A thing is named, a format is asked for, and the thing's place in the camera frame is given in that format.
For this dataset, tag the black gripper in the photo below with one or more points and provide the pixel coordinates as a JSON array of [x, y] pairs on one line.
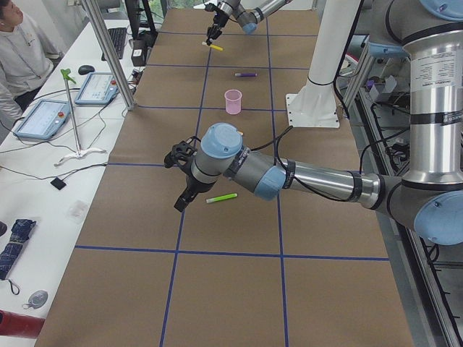
[[219, 19], [194, 184]]

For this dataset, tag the yellow marker pen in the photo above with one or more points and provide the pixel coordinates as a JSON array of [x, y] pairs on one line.
[[212, 46]]

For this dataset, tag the green marker pen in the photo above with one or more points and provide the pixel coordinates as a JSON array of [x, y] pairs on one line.
[[221, 198]]

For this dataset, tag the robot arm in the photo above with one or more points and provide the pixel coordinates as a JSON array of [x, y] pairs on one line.
[[234, 10], [428, 197]]

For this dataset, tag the purple marker pen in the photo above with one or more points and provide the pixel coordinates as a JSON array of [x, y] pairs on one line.
[[243, 74]]

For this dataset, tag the black monitor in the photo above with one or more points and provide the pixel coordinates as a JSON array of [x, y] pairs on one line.
[[136, 12]]

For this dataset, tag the black keyboard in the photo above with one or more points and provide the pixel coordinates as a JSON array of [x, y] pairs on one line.
[[118, 36]]

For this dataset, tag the clear plastic bag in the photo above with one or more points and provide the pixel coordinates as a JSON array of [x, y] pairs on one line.
[[77, 211]]

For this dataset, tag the small black square pad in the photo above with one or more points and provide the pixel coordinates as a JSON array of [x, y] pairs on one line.
[[58, 183]]

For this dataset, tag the far blue teach pendant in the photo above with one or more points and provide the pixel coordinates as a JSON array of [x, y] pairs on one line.
[[98, 89]]

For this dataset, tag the blue teach pendant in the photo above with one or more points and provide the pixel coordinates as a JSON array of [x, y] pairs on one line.
[[98, 89], [44, 120]]

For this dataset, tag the black computer mouse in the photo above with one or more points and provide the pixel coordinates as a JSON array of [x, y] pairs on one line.
[[85, 69]]

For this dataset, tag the metal stand green clip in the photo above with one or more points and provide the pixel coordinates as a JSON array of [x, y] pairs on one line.
[[79, 153]]

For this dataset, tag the near blue teach pendant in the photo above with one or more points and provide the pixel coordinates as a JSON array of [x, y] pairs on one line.
[[44, 120]]

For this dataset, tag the folded blue umbrella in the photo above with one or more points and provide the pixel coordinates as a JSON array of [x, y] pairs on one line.
[[20, 234]]

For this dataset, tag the seated person grey hoodie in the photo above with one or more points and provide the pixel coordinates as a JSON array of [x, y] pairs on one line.
[[28, 57]]

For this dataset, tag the red bottle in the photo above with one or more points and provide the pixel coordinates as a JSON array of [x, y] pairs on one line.
[[20, 326]]

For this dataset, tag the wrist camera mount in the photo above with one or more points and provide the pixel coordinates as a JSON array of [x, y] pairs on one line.
[[181, 154]]

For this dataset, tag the aluminium frame post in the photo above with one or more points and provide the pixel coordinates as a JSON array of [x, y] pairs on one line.
[[101, 32]]

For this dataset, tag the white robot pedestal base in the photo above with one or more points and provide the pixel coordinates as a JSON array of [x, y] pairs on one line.
[[314, 106]]

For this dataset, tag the round silver keychain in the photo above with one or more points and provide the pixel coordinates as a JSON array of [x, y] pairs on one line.
[[36, 300]]

